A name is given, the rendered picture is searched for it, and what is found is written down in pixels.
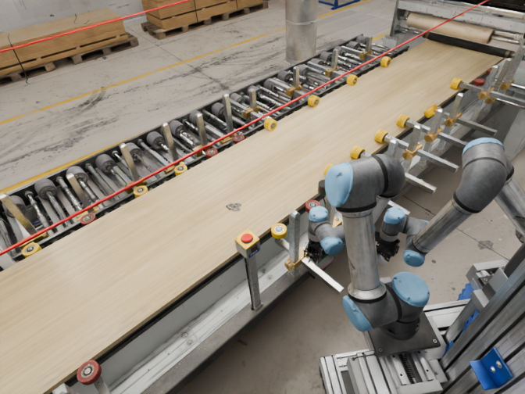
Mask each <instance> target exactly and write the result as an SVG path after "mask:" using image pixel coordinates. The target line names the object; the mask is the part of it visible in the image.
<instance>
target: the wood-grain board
mask: <svg viewBox="0 0 525 394"><path fill-rule="evenodd" d="M497 63H498V62H495V61H492V60H489V59H483V58H480V57H476V56H471V55H468V54H465V53H461V52H456V51H452V50H449V49H446V48H440V47H437V46H433V45H428V44H424V43H422V44H420V45H417V46H416V47H414V48H412V49H410V50H408V51H407V52H404V53H403V54H401V55H400V56H397V57H395V58H394V59H392V60H391V64H390V65H389V67H385V66H379V67H377V68H376V69H374V70H371V71H370V72H368V73H366V74H364V75H362V76H361V77H358V81H357V83H356V85H354V86H351V85H350V84H346V85H344V86H342V87H340V88H339V89H337V90H335V91H332V92H331V93H330V94H328V95H325V96H323V97H322V98H320V103H319V105H318V106H317V107H313V106H310V105H307V106H305V107H303V108H302V109H300V110H298V111H296V112H294V113H292V114H291V115H289V116H286V117H285V118H284V119H282V120H279V121H277V127H276V128H275V130H274V131H269V130H267V129H266V128H265V129H263V130H261V131H259V132H257V133H256V134H254V135H252V136H250V137H248V138H246V139H245V140H243V141H240V142H238V143H237V144H236V145H233V146H231V147H230V148H228V149H226V150H224V151H222V152H220V153H219V154H217V155H215V156H213V157H211V158H210V159H207V160H206V161H204V162H202V163H200V164H199V165H197V166H195V167H192V168H191V169H190V170H187V171H185V172H183V173H182V174H180V175H178V176H176V177H174V178H173V179H171V180H169V181H167V182H165V183H164V184H161V185H160V186H158V187H156V188H154V189H152V190H151V191H149V192H146V193H145V194H143V195H141V196H139V197H137V198H136V199H134V200H132V201H130V202H128V203H127V204H125V205H123V206H121V207H119V208H118V209H116V210H113V211H112V212H110V213H108V214H106V215H105V216H103V217H100V218H99V219H97V220H95V221H93V222H91V223H90V224H88V225H86V226H84V227H82V228H81V229H79V230H77V231H75V232H73V233H72V234H70V235H67V236H66V237H64V238H62V239H60V240H58V241H57V242H54V243H53V244H51V245H49V246H47V247H45V248H44V249H42V250H40V251H38V252H36V253H35V254H33V255H31V256H28V257H27V258H26V259H24V260H21V261H20V262H18V263H16V264H14V265H12V266H11V267H8V268H7V269H5V270H3V271H1V272H0V394H49V393H51V392H52V391H53V390H54V389H56V388H57V387H59V386H60V385H61V384H62V383H64V382H66V381H68V380H69V379H70V378H72V377H73V376H74V375H75V374H76V373H77V371H78V369H79V367H80V366H81V365H82V364H83V363H85V362H86V361H89V360H96V359H98V358H99V357H100V356H101V355H102V354H104V353H106V352H107V351H108V350H110V349H111V348H112V347H114V346H115V345H116V344H118V343H119V342H121V341H122V340H123V339H125V338H126V337H127V336H128V335H130V334H131V333H133V332H134V331H136V330H137V329H138V328H139V327H140V326H142V325H143V324H145V323H146V322H148V321H149V320H151V319H152V318H153V317H154V316H156V315H157V314H158V313H160V312H161V311H163V310H164V309H165V308H167V307H168V306H169V305H171V304H172V303H174V302H175V301H176V300H178V299H179V298H180V297H181V296H183V295H184V294H186V293H187V292H189V291H190V290H191V289H193V288H194V287H195V286H196V285H198V284H199V283H201V282H202V281H204V280H205V279H206V278H207V277H209V276H210V275H211V274H213V273H214V272H216V271H217V270H219V269H220V268H221V267H222V266H224V265H225V264H226V263H228V262H229V261H231V260H232V259H233V258H234V257H236V256H237V255H239V254H240V253H239V252H238V251H237V249H236V245H235V240H234V239H235V238H236V237H237V236H239V235H241V234H242V233H243V232H245V231H247V230H248V229H249V230H250V231H251V232H252V233H253V234H254V235H255V236H257V237H258V238H259V239H260V238H262V237H263V236H264V235H266V234H268V233H269V232H270V231H271V227H272V226H273V225H275V224H281V223H283V222H284V221H285V220H286V219H287V218H289V213H291V212H292V211H294V210H296V211H297V212H298V211H299V210H300V209H301V208H302V207H304V206H305V204H306V202H307V201H309V200H314V199H315V198H316V197H317V196H319V195H320V194H319V193H318V183H319V181H321V180H325V178H326V176H324V175H323V171H324V169H325V167H326V166H327V165H328V164H330V163H331V164H333V165H338V164H340V163H343V162H348V161H352V160H355V159H354V158H352V157H351V156H350V154H351V150H352V149H353V148H354V147H355V146H356V145H358V146H360V147H362V148H364V149H365V150H366V152H367V153H369V154H370V155H371V156H372V155H375V154H376V153H378V152H379V151H380V150H381V149H383V148H384V147H386V146H387V145H389V143H388V142H385V143H380V142H378V141H375V140H374V137H375V134H376V133H377V131H378V130H380V129H382V130H384V131H387V132H388V133H389V135H390V136H392V137H394V138H398V137H399V136H401V135H402V134H404V133H405V132H407V130H409V129H410V128H411V127H409V126H406V127H405V128H403V127H399V126H397V125H396V121H397V119H398V117H399V116H400V115H402V114H403V115H406V116H409V118H410V120H413V121H415V122H417V123H419V122H420V121H421V120H422V119H424V118H425V117H426V116H425V114H424V113H423V111H425V110H426V109H427V107H428V106H429V107H430V106H432V105H433V104H436V105H437V106H442V105H443V104H445V103H446V102H447V101H448V100H449V99H451V98H452V97H454V96H455V95H457V94H458V93H460V92H461V91H462V90H463V89H464V88H459V89H458V90H456V89H454V88H450V84H451V82H452V80H453V79H454V78H455V77H457V78H459V79H462V82H465V83H468V84H472V83H473V80H474V79H475V78H479V77H481V76H483V75H484V74H485V73H487V71H488V69H489V68H492V67H493V66H494V65H497ZM236 202H239V203H240V204H241V206H240V209H241V210H239V211H238V212H234V211H233V210H229V209H228V208H226V205H229V204H230V203H236Z"/></svg>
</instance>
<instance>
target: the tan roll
mask: <svg viewBox="0 0 525 394"><path fill-rule="evenodd" d="M400 20H407V22H406V24H407V26H409V27H415V28H419V29H423V30H429V29H431V28H433V27H436V26H437V25H439V24H441V23H443V22H445V21H446V19H442V18H437V17H433V16H426V15H422V14H418V13H410V14H409V17H407V16H400ZM494 30H495V29H491V28H487V27H481V26H477V25H473V24H468V23H461V22H457V21H453V20H450V21H448V22H447V23H444V24H442V25H441V26H439V27H437V28H435V29H433V30H431V31H433V32H436V33H440V34H446V35H450V36H453V37H457V38H463V39H467V40H471V41H477V42H480V43H485V44H489V43H490V42H491V40H492V39H493V40H496V41H504V42H507V43H511V44H514V45H520V44H521V41H519V40H516V39H511V38H505V37H501V36H497V35H493V31H494Z"/></svg>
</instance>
